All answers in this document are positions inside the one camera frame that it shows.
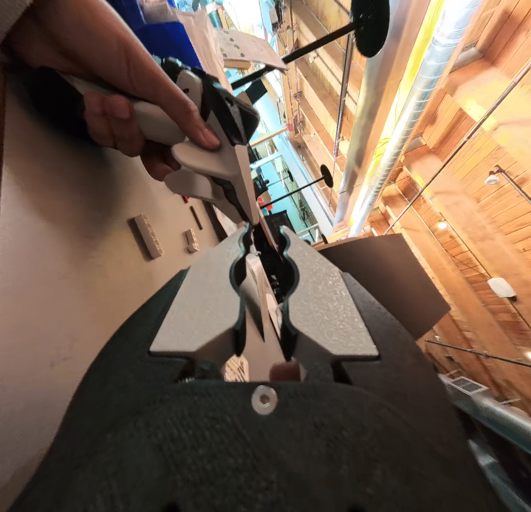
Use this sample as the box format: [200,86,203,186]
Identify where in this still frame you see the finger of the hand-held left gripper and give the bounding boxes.
[163,170,246,224]
[171,140,261,226]

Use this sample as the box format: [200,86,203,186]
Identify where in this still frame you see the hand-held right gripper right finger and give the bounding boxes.
[280,226,379,366]

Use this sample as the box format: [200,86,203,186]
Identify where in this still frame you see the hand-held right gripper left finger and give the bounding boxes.
[149,225,253,362]

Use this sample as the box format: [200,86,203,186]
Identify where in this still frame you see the white straight lego beam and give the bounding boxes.
[132,213,165,260]

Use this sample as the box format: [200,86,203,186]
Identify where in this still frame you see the person's left forearm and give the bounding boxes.
[0,0,46,44]

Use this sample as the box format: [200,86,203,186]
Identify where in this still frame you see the person's left hand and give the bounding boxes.
[6,0,222,182]

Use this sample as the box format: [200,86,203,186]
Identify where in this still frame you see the black vertical pole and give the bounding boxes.
[230,64,276,90]

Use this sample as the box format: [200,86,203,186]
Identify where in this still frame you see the printed poster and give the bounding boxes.
[216,27,288,72]

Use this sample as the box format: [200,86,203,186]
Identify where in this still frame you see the tablet screen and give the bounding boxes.
[317,233,451,339]

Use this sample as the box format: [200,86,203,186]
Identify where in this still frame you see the crumpled paper bags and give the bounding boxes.
[137,0,227,85]

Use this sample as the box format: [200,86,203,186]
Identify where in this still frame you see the blue plastic bin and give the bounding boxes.
[101,0,204,71]

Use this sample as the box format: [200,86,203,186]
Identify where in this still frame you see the white ceiling sensor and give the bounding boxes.
[487,277,518,300]

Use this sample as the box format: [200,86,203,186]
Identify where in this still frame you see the black pole with round mount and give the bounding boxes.
[259,164,334,208]
[282,0,391,63]

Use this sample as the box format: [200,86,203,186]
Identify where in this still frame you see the silver ventilation duct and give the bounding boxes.
[334,0,461,237]

